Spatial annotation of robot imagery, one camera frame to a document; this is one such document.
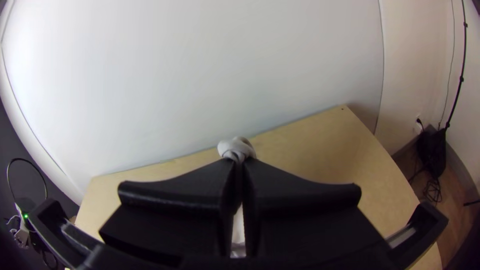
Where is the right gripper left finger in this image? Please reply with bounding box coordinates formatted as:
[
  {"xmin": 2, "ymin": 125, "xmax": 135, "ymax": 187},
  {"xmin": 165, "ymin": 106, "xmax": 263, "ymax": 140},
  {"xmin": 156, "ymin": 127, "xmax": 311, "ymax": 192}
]
[{"xmin": 99, "ymin": 159, "xmax": 241, "ymax": 264}]

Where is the black bag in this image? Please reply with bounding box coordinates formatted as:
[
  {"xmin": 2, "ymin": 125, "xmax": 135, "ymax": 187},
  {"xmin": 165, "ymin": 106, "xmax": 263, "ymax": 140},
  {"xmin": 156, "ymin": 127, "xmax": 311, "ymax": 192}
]
[{"xmin": 416, "ymin": 126, "xmax": 448, "ymax": 180}]

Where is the black cable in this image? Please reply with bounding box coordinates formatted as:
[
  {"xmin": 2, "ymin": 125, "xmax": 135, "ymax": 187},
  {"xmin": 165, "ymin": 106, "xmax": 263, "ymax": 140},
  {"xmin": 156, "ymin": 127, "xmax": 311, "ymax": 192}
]
[
  {"xmin": 437, "ymin": 0, "xmax": 456, "ymax": 130},
  {"xmin": 444, "ymin": 0, "xmax": 469, "ymax": 130},
  {"xmin": 6, "ymin": 157, "xmax": 49, "ymax": 205}
]

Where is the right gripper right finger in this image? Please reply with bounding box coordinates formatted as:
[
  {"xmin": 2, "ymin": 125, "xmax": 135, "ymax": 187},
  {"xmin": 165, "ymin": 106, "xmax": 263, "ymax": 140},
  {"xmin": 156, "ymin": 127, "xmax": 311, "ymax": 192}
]
[{"xmin": 242, "ymin": 159, "xmax": 388, "ymax": 260}]

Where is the tangle of black cables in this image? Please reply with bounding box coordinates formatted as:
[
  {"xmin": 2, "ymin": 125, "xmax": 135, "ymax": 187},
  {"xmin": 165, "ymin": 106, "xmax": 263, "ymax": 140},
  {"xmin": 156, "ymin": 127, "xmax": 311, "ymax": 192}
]
[{"xmin": 407, "ymin": 161, "xmax": 444, "ymax": 204}]

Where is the grey t-shirt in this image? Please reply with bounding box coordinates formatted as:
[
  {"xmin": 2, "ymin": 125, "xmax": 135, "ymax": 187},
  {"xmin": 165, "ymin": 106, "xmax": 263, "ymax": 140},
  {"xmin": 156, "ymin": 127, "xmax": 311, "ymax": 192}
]
[{"xmin": 217, "ymin": 136, "xmax": 258, "ymax": 260}]

